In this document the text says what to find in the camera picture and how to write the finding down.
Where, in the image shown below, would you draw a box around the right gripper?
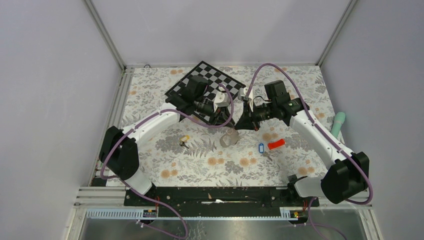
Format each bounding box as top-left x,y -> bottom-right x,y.
234,100 -> 277,132

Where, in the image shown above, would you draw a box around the grey metal key holder plate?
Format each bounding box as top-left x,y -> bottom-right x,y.
219,128 -> 240,148

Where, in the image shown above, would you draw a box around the blue key tag with key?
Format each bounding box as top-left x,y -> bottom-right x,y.
258,143 -> 273,161

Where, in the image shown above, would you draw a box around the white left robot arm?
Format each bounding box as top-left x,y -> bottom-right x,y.
98,75 -> 235,206

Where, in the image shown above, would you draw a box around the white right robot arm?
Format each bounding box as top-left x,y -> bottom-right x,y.
235,80 -> 370,206

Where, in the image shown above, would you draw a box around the red key tag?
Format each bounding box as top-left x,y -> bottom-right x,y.
267,138 -> 286,150

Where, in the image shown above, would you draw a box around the black and silver chessboard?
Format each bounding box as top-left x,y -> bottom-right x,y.
164,60 -> 247,126

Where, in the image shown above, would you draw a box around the floral table mat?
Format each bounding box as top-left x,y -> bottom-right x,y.
138,66 -> 335,187

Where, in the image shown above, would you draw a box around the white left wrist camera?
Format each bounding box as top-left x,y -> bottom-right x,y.
213,92 -> 231,108

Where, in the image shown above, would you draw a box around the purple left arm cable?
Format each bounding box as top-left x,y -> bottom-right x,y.
99,82 -> 235,240

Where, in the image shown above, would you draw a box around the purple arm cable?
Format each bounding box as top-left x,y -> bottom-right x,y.
246,62 -> 375,240
99,82 -> 235,240

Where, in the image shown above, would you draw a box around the mint green handle tool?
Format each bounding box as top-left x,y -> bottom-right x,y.
330,112 -> 346,138

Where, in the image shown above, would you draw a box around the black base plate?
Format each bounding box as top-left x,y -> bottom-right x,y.
123,186 -> 320,218

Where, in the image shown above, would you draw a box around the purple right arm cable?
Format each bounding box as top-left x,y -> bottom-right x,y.
246,62 -> 375,240

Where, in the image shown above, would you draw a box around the aluminium frame rails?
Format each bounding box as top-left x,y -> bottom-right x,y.
74,0 -> 383,240

